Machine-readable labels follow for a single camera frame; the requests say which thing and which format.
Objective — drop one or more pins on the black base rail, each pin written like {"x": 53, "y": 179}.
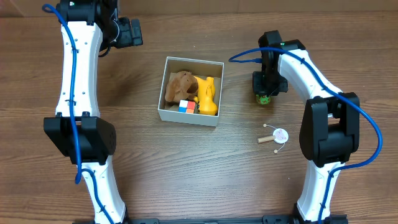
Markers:
{"x": 211, "y": 221}

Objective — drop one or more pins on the brown plush toy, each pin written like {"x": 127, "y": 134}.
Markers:
{"x": 182, "y": 86}

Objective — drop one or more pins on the small wooden rattle drum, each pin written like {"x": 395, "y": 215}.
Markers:
{"x": 279, "y": 136}

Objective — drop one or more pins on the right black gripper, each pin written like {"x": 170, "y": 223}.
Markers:
{"x": 267, "y": 88}

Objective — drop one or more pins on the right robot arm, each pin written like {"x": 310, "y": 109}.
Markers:
{"x": 329, "y": 133}

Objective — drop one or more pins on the colourful puzzle cube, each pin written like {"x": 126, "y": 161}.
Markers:
{"x": 186, "y": 106}

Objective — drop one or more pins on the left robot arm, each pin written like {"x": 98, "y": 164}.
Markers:
{"x": 89, "y": 30}

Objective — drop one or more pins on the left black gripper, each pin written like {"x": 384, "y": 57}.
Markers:
{"x": 130, "y": 34}

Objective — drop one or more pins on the white cardboard box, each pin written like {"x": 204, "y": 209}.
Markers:
{"x": 199, "y": 68}

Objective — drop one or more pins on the yellow toy whale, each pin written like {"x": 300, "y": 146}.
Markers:
{"x": 205, "y": 95}

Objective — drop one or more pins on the green number ball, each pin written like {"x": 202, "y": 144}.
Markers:
{"x": 263, "y": 99}

